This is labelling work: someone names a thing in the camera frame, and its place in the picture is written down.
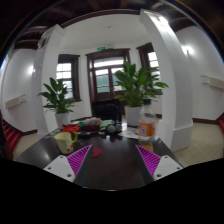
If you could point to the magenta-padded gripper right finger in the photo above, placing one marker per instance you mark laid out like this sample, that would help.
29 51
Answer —
150 160

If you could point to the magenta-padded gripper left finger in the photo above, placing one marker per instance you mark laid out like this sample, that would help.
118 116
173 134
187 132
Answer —
78 160

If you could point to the orange drink plastic bottle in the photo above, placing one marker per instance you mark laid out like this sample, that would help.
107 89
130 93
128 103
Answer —
147 128

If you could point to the flat round red coaster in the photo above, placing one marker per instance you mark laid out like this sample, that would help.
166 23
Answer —
96 152

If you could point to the pale yellow printed mug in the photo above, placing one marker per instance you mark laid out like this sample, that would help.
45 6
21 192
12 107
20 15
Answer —
64 142

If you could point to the black flat device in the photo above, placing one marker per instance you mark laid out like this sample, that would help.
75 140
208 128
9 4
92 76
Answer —
88 134

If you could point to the white printed paper sheet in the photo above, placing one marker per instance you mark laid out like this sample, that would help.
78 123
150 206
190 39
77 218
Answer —
129 134

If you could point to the pale snack bag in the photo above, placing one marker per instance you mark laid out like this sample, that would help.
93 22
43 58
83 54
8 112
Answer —
92 122

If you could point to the grey ball-head microphone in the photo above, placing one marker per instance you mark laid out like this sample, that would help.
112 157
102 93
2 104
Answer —
110 129
118 128

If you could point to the green book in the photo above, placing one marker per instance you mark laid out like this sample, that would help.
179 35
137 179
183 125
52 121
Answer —
106 123

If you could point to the black chair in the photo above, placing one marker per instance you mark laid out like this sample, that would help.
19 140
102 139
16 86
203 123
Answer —
106 110

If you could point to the small potted leafy plant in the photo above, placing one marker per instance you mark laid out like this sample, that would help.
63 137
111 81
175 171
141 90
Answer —
58 100

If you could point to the red carpeted staircase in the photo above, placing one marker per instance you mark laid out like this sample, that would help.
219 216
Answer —
221 123
11 135

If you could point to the large potted leafy plant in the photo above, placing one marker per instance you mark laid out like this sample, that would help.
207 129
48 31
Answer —
136 86

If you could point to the wide dark-framed window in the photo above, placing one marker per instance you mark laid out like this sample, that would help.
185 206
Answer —
68 76

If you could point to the dark wooden glazed door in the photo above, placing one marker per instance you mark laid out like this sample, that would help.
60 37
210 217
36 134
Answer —
103 76

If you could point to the narrow dark-framed window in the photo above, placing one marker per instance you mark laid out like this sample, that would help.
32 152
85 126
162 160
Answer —
150 60

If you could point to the green exit sign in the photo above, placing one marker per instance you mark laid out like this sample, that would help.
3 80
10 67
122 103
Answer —
101 48

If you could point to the white wall unit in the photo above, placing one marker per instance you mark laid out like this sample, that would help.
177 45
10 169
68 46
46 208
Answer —
15 101
213 81

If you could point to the glowing wall lamp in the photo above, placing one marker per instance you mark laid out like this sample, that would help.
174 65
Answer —
186 50

